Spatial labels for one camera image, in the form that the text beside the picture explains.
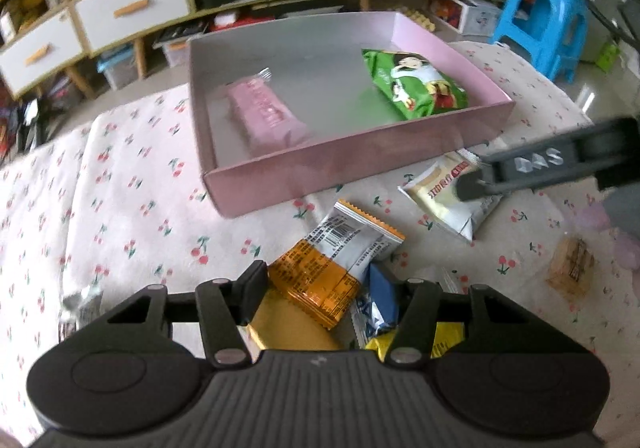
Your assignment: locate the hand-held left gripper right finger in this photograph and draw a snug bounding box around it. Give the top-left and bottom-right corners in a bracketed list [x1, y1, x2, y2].
[369, 263, 551, 364]

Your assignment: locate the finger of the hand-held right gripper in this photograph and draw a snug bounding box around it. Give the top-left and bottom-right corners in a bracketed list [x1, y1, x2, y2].
[454, 166, 505, 203]

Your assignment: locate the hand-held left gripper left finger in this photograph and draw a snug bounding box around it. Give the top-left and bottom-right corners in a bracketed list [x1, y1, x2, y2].
[102, 260, 269, 370]

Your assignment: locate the white snack packet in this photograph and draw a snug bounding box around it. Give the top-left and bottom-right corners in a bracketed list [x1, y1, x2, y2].
[397, 150, 503, 243]

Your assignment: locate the yellow snack packet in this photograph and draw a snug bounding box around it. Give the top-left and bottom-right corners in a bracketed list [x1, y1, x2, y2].
[246, 288, 351, 351]
[365, 320, 466, 361]

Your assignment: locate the orange snack packet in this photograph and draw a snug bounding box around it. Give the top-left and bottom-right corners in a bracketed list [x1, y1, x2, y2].
[267, 238, 362, 330]

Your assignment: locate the pink cardboard box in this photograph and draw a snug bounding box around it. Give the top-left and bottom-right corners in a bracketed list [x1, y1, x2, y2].
[187, 12, 517, 217]

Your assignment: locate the person's right hand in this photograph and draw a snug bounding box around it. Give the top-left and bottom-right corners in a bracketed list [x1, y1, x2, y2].
[582, 200, 640, 275]

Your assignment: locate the silver blue snack packet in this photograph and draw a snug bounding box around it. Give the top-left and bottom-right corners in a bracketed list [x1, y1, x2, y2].
[350, 278, 401, 349]

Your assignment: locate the grey packet with orange edge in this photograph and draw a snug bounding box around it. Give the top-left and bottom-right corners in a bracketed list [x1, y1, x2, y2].
[302, 199, 407, 286]

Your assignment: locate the small green box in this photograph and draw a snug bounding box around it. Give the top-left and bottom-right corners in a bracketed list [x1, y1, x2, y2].
[595, 40, 621, 73]

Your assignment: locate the small brown candy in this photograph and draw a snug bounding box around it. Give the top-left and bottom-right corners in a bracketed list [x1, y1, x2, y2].
[545, 235, 597, 299]

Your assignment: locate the green snack packet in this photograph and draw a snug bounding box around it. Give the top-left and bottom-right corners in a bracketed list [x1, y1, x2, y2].
[361, 48, 470, 121]

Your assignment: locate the cherry print tablecloth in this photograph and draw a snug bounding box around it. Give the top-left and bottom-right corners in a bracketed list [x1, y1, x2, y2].
[0, 40, 640, 448]

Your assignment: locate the white toy box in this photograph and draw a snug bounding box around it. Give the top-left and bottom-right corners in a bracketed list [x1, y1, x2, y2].
[430, 0, 503, 41]

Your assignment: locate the long silver snack packet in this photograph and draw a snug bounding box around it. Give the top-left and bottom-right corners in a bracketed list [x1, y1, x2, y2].
[59, 285, 106, 344]

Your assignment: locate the pink snack packet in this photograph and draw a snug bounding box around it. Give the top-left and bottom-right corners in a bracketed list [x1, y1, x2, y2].
[222, 69, 313, 153]

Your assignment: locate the clear storage bin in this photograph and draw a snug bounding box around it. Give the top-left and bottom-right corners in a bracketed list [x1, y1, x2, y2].
[97, 45, 143, 91]

